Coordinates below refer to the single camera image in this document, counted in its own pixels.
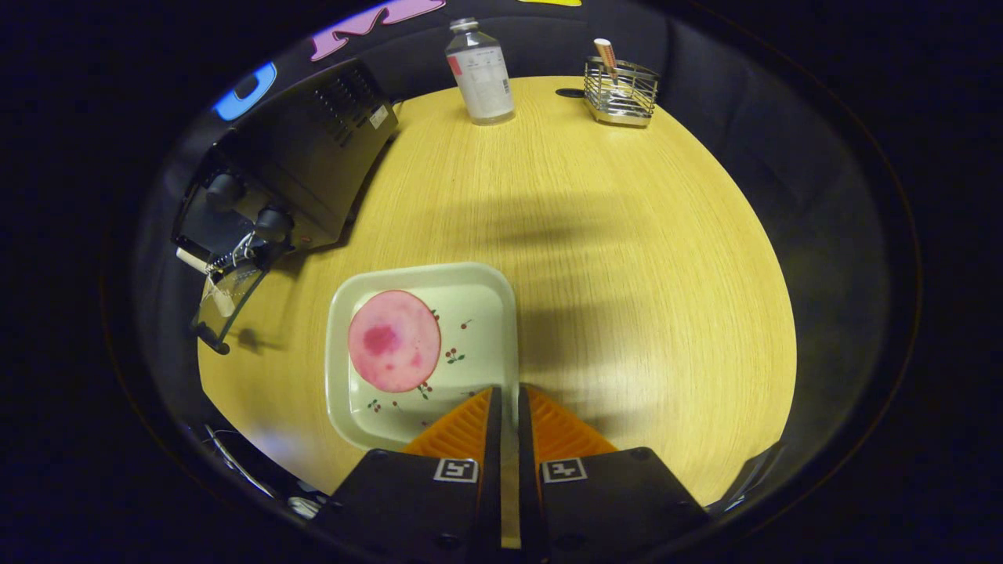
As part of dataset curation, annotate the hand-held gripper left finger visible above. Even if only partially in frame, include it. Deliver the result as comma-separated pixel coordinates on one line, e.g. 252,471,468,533
313,386,502,561

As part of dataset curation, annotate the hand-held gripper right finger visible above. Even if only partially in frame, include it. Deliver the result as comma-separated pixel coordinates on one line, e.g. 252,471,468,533
517,384,710,561

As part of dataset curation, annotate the cream cherry print plate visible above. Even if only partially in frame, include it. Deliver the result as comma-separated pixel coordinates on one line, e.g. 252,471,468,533
325,262,520,454

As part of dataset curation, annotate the pink ham slice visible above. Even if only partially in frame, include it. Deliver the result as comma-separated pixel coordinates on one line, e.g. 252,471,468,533
347,290,442,393

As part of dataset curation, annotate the black toaster oven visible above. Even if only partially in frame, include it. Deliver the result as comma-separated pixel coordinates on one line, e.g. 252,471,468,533
171,57,399,355

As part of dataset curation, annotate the clear bottle with white label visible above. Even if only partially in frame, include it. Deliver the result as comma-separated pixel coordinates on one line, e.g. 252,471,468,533
445,17,516,126

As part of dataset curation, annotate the white and orange tube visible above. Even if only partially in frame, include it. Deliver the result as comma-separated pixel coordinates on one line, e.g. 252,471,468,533
593,38,620,85

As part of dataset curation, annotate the silver wire basket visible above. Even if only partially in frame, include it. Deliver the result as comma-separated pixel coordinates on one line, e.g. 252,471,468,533
583,56,661,128

